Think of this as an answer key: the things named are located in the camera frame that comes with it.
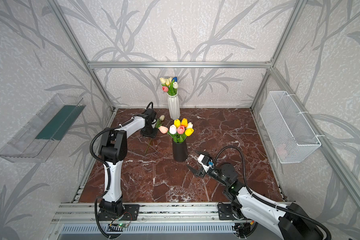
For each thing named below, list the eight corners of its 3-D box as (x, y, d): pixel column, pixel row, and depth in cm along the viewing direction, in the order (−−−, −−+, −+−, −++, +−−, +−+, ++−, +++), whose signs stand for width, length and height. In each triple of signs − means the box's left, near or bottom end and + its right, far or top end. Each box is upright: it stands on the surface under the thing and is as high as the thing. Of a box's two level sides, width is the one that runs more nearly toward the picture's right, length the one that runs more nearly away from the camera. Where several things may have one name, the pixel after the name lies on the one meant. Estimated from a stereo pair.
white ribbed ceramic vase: (170, 119, 115) (166, 99, 99) (170, 113, 119) (167, 93, 103) (180, 119, 115) (178, 99, 99) (180, 113, 119) (178, 93, 103)
